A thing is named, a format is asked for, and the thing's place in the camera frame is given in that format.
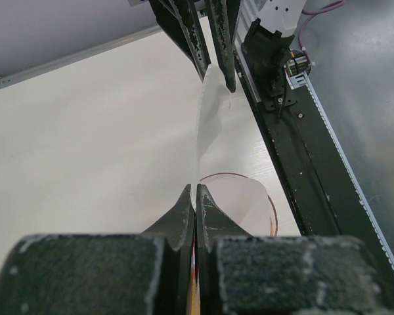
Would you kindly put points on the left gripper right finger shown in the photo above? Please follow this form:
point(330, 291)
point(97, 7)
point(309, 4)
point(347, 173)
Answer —
point(244, 274)

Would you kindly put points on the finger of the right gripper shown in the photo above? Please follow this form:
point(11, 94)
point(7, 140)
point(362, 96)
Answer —
point(223, 19)
point(179, 20)

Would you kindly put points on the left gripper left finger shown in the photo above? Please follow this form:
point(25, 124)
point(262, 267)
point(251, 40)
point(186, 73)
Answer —
point(144, 273)

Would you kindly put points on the pink glass dripper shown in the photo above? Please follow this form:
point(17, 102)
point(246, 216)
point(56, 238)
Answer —
point(272, 213)

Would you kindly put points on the white paper coffee filter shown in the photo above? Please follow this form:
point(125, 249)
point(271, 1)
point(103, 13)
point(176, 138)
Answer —
point(239, 203)

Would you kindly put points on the coffee filter pack orange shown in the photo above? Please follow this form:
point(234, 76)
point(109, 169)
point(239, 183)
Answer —
point(193, 295)

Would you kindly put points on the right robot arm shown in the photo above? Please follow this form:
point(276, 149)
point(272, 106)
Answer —
point(266, 43)

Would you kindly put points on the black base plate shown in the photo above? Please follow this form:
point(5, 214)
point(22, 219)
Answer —
point(319, 183)

